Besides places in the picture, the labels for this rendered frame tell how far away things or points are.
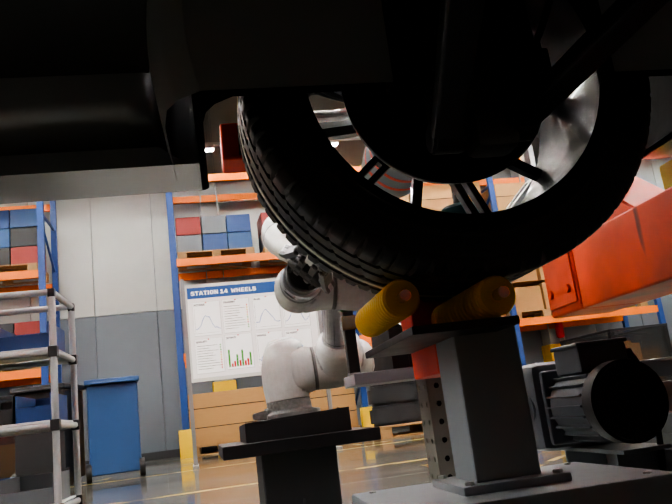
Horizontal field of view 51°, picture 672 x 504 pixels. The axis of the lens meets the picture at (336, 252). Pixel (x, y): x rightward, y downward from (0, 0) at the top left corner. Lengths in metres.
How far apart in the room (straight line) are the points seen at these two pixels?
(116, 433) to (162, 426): 4.78
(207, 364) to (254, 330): 0.60
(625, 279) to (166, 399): 10.92
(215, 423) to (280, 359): 8.50
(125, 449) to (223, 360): 1.29
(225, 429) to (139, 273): 3.21
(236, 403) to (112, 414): 3.86
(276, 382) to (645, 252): 1.39
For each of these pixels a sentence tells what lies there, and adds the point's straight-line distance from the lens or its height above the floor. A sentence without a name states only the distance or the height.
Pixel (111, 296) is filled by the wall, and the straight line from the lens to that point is 12.41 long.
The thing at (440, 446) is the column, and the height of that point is 0.24.
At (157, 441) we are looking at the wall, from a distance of 12.12.
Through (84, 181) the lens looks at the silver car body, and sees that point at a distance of 1.13.
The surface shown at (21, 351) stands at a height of 0.75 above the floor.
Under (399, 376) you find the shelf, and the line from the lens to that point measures 1.85.
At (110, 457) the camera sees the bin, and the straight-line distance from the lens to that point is 7.37.
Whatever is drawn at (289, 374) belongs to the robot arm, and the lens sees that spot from 2.45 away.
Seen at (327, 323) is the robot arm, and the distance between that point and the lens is 2.34.
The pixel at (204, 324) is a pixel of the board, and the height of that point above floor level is 1.44.
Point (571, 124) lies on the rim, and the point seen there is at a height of 0.78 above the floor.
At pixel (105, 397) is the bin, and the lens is 7.38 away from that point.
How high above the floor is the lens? 0.36
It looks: 13 degrees up
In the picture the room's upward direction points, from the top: 7 degrees counter-clockwise
